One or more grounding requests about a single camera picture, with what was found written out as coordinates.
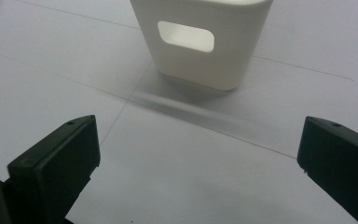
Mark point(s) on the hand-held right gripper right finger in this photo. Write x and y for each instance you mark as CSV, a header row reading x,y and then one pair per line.
x,y
338,155

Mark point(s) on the white plastic utensil holder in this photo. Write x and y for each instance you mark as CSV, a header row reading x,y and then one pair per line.
x,y
199,67

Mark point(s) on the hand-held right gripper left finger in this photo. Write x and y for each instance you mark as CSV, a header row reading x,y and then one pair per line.
x,y
59,161

